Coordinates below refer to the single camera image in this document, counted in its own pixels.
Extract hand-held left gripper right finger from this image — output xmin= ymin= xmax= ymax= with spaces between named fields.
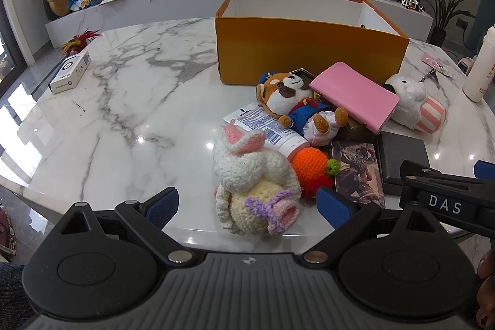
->
xmin=302 ymin=186 xmax=445 ymax=266

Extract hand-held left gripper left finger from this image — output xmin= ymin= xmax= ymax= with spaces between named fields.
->
xmin=58 ymin=187 xmax=194 ymax=269

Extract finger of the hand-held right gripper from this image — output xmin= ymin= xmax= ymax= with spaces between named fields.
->
xmin=474 ymin=160 xmax=495 ymax=178
xmin=399 ymin=159 xmax=495 ymax=195

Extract black box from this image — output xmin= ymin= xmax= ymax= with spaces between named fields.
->
xmin=376 ymin=131 xmax=432 ymax=195

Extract red crochet fruit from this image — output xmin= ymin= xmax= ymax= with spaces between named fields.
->
xmin=299 ymin=177 xmax=335 ymax=201

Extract anime picture card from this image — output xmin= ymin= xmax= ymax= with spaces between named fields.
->
xmin=330 ymin=140 xmax=386 ymax=209

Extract orange crochet fruit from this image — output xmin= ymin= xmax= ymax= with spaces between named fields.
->
xmin=292 ymin=148 xmax=341 ymax=184

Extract cream crochet bunny purple ears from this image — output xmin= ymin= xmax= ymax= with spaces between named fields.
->
xmin=213 ymin=177 xmax=302 ymax=237

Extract white sheep plush striped hat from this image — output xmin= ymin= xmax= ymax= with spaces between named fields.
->
xmin=384 ymin=74 xmax=447 ymax=134

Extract white crochet bunny pink ears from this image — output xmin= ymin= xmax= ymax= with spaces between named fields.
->
xmin=213 ymin=123 xmax=291 ymax=193

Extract pink wallet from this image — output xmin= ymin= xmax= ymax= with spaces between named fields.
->
xmin=309 ymin=61 xmax=400 ymax=134

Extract white lotion tube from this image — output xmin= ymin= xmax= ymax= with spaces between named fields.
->
xmin=223 ymin=102 xmax=312 ymax=164

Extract brown dog plush blue uniform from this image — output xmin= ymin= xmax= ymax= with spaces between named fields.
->
xmin=256 ymin=71 xmax=349 ymax=146

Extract dark tin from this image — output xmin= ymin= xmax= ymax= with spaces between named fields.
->
xmin=289 ymin=69 xmax=316 ymax=83

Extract orange cardboard box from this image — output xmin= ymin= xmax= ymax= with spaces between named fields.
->
xmin=214 ymin=0 xmax=410 ymax=87

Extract person's right hand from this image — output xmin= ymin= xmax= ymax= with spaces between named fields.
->
xmin=476 ymin=249 xmax=495 ymax=328

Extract white thermos bottle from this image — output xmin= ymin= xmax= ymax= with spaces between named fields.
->
xmin=462 ymin=26 xmax=495 ymax=102

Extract pink space heater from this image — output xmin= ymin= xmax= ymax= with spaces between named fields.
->
xmin=456 ymin=57 xmax=476 ymax=75

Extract pink packet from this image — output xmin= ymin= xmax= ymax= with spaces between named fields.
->
xmin=421 ymin=52 xmax=453 ymax=77

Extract small white box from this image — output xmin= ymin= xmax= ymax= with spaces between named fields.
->
xmin=49 ymin=51 xmax=91 ymax=95

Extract potted green plant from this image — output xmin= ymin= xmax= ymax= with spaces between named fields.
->
xmin=420 ymin=0 xmax=480 ymax=46

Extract black white cow figurines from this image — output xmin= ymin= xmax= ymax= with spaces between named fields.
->
xmin=400 ymin=0 xmax=426 ymax=14

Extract colourful feather toy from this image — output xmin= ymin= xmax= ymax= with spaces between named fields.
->
xmin=61 ymin=28 xmax=105 ymax=56

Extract white marble tv console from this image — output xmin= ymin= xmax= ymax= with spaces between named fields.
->
xmin=45 ymin=0 xmax=434 ymax=48

